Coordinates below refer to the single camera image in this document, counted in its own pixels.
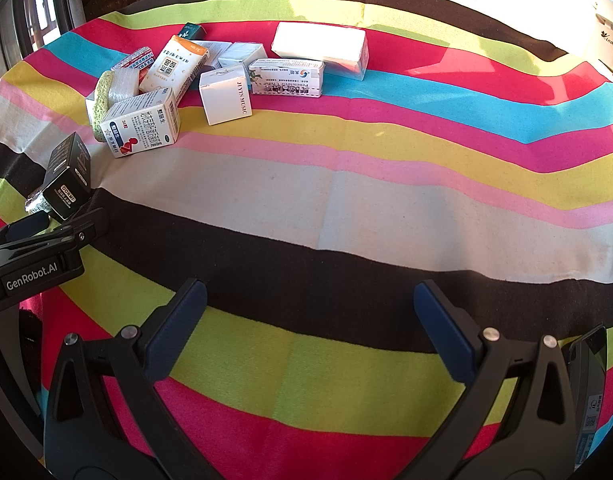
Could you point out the white cube box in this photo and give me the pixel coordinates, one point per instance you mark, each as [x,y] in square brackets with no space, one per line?
[224,97]

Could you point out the white orange tissue pack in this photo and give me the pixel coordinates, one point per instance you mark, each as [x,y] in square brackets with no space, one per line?
[171,67]

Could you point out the white box with green label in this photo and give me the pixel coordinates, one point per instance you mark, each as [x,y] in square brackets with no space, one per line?
[286,77]

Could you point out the wrapped yellow-green sponge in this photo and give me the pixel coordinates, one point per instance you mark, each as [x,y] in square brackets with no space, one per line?
[104,97]

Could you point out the colourful striped tablecloth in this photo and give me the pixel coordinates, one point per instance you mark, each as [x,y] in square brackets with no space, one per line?
[336,210]

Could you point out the window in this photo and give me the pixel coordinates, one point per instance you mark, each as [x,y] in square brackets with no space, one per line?
[41,10]

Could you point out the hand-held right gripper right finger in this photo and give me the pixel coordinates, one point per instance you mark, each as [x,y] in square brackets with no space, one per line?
[444,330]

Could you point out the pale white box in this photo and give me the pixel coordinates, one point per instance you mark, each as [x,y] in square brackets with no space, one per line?
[241,54]

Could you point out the white blue medicine box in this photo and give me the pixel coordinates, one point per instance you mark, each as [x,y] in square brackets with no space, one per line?
[141,125]

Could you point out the small silver packet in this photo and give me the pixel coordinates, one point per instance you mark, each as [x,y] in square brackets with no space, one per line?
[36,202]

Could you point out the red white box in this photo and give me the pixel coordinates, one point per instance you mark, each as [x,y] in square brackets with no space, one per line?
[134,59]

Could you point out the teal box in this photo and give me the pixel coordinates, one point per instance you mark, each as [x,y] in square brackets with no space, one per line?
[190,31]

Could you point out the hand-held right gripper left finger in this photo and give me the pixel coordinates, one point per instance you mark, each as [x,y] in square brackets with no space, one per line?
[179,330]

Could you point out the white cardboard carton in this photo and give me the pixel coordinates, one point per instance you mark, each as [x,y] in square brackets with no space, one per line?
[611,30]

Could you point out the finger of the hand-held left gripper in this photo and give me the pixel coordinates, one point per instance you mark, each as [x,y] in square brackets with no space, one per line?
[29,224]
[86,225]

